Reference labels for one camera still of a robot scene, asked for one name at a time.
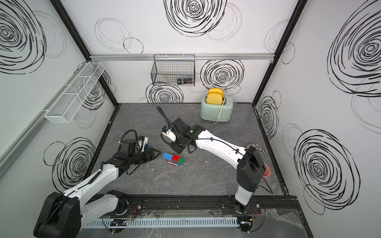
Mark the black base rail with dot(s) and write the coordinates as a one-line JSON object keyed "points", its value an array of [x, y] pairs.
{"points": [[226, 204]]}

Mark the black corner frame post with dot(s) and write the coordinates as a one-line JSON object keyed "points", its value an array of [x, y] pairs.
{"points": [[280, 48], [65, 18]]}

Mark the grey wall rail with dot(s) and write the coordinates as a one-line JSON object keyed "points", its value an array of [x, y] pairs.
{"points": [[199, 56]]}

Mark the white wire wall shelf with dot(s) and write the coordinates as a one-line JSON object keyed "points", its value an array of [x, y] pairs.
{"points": [[83, 91]]}

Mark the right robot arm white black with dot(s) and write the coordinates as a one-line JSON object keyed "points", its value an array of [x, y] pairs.
{"points": [[247, 161]]}

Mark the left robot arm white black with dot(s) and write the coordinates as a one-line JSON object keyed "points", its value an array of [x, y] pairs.
{"points": [[65, 214]]}

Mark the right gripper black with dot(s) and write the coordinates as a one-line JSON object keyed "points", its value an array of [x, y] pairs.
{"points": [[176, 148]]}

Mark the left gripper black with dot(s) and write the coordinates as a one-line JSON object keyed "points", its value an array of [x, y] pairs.
{"points": [[151, 154]]}

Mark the mint green toaster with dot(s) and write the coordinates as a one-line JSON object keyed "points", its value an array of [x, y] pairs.
{"points": [[217, 113]]}

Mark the green lego brick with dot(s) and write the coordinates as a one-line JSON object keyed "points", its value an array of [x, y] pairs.
{"points": [[180, 161]]}

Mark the white cable duct strip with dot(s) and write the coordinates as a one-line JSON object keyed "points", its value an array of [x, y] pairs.
{"points": [[192, 222]]}

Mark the black wire wall basket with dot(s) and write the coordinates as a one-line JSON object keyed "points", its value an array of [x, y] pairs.
{"points": [[173, 72]]}

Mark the light blue long lego brick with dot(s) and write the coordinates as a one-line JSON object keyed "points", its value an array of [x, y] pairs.
{"points": [[167, 156]]}

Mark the patterned ceramic bowl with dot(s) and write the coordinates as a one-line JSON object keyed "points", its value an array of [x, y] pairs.
{"points": [[259, 148]]}

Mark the black corner frame post left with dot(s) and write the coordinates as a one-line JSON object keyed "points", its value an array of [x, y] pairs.
{"points": [[65, 18]]}

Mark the yellow toast slice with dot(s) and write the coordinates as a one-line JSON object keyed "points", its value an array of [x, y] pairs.
{"points": [[214, 96]]}

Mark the pink plastic cup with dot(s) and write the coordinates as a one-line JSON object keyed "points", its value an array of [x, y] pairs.
{"points": [[267, 171]]}

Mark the black corner frame post right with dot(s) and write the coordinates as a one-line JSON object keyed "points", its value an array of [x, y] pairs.
{"points": [[280, 48]]}

